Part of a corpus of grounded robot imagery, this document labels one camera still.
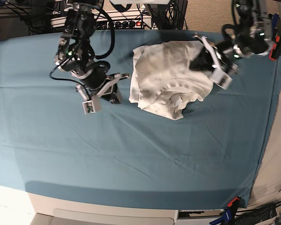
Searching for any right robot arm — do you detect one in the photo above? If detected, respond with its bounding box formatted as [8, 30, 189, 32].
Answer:
[53, 0, 121, 105]

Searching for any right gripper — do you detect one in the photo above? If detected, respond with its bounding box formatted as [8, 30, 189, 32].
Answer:
[75, 68, 129, 105]

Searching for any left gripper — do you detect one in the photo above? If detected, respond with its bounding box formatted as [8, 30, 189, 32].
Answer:
[189, 34, 240, 75]

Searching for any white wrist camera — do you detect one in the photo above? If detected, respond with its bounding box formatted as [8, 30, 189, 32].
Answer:
[82, 97, 101, 114]
[209, 68, 232, 90]

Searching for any orange black bottom clamp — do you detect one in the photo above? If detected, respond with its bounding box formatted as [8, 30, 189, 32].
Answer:
[227, 197, 242, 211]

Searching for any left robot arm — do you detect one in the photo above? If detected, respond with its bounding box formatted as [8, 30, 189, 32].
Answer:
[189, 0, 273, 75]

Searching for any orange black clamp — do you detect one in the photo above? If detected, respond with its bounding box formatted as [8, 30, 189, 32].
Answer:
[269, 36, 281, 60]
[227, 197, 242, 211]

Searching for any orange black right clamp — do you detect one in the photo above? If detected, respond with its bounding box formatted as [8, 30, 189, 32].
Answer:
[269, 36, 281, 60]

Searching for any black power strip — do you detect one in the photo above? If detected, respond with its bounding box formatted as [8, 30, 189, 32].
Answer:
[96, 20, 144, 30]

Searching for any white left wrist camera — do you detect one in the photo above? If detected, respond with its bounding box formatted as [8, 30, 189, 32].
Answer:
[209, 68, 232, 90]

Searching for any white T-shirt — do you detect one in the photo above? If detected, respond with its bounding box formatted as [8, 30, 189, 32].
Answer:
[129, 41, 214, 120]

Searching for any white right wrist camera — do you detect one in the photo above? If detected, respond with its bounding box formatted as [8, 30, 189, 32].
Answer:
[82, 97, 101, 114]

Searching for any teal table cloth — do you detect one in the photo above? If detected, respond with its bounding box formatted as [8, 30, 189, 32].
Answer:
[0, 33, 281, 210]

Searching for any blue clamp bottom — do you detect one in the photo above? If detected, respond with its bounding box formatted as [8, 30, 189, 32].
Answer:
[209, 207, 237, 225]

